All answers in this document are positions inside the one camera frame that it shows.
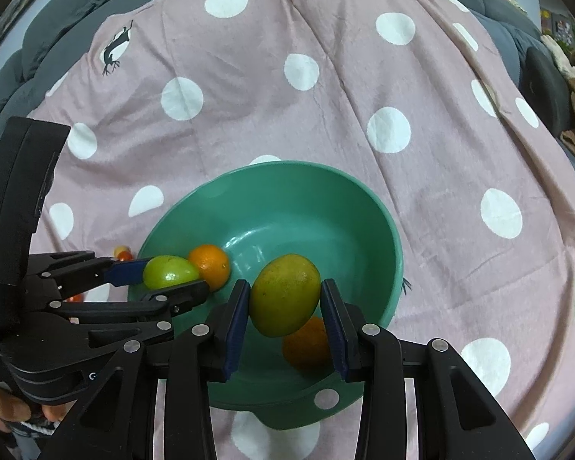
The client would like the person's left hand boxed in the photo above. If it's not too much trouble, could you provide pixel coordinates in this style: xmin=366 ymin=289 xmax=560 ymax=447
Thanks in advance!
xmin=0 ymin=382 xmax=74 ymax=434

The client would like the grey quilted sofa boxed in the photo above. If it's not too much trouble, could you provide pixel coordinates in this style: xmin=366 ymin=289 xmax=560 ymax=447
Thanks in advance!
xmin=0 ymin=0 xmax=575 ymax=183

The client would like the yellow-green mango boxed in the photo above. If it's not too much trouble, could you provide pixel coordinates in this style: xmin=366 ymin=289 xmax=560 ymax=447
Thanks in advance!
xmin=249 ymin=254 xmax=322 ymax=337

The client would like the dark picture frame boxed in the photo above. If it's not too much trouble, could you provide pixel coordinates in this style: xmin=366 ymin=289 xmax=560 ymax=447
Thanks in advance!
xmin=0 ymin=0 xmax=40 ymax=56

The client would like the green plastic bowl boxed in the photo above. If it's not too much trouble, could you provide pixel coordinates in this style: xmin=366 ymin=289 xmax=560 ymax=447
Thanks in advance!
xmin=127 ymin=162 xmax=404 ymax=429

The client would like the black cushion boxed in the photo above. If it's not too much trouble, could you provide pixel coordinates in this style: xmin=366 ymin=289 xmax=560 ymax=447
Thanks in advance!
xmin=524 ymin=47 xmax=572 ymax=130

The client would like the pink polka dot blanket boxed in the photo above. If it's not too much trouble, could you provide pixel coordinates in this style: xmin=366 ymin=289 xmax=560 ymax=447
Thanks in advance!
xmin=26 ymin=0 xmax=575 ymax=460

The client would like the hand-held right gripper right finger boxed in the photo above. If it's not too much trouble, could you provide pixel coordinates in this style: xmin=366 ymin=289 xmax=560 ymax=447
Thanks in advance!
xmin=320 ymin=278 xmax=537 ymax=460

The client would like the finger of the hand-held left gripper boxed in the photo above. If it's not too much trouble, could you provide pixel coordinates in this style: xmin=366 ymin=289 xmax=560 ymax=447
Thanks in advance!
xmin=29 ymin=250 xmax=147 ymax=294
xmin=53 ymin=280 xmax=210 ymax=347

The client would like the orange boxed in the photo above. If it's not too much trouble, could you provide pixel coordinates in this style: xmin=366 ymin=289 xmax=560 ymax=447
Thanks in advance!
xmin=283 ymin=316 xmax=332 ymax=372
xmin=188 ymin=244 xmax=232 ymax=293

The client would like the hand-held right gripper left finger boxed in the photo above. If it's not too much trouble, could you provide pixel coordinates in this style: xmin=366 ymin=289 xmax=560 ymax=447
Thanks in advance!
xmin=38 ymin=279 xmax=252 ymax=460

